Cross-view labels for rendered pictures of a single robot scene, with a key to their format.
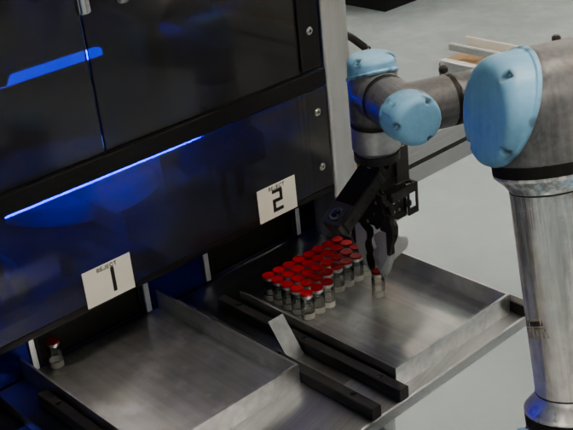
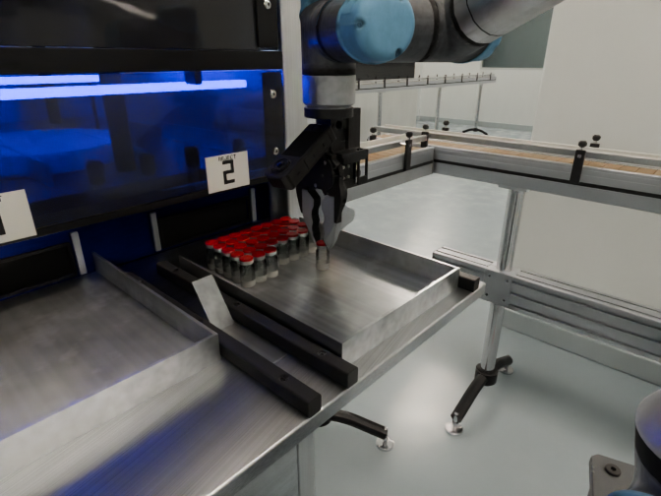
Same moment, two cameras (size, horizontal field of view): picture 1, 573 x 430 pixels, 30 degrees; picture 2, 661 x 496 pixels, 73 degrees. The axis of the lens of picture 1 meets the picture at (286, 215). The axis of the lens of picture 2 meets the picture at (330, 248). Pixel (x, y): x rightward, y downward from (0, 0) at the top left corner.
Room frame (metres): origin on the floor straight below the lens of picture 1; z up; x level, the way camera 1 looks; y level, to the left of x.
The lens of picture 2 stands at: (0.85, -0.07, 1.20)
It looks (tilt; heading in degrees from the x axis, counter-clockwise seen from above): 23 degrees down; 353
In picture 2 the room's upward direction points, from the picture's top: straight up
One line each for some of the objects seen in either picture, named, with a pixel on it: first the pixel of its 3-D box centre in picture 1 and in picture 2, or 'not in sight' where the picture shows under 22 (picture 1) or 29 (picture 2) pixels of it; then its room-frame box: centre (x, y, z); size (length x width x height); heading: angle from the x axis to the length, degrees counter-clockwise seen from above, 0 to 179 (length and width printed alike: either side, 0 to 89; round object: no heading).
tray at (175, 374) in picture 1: (157, 371); (41, 337); (1.32, 0.21, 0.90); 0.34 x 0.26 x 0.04; 40
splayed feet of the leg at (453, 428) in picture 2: not in sight; (484, 383); (2.12, -0.81, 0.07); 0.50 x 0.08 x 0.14; 130
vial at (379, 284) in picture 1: (378, 283); (323, 256); (1.50, -0.14, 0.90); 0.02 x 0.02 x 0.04
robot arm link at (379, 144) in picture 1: (374, 137); (327, 92); (1.51, -0.15, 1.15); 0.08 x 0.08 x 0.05
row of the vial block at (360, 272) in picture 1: (332, 281); (277, 252); (1.52, -0.06, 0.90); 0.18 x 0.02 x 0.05; 130
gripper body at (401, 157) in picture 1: (382, 183); (331, 149); (1.52, -0.15, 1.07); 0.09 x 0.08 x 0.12; 130
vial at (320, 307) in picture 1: (317, 299); (259, 267); (1.47, -0.04, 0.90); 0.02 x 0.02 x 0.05
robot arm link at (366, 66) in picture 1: (373, 90); (330, 31); (1.51, -0.15, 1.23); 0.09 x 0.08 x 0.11; 17
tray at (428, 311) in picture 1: (372, 301); (315, 272); (1.46, -0.12, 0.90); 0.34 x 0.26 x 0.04; 40
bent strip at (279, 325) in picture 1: (309, 350); (236, 317); (1.32, -0.01, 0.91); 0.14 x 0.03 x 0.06; 41
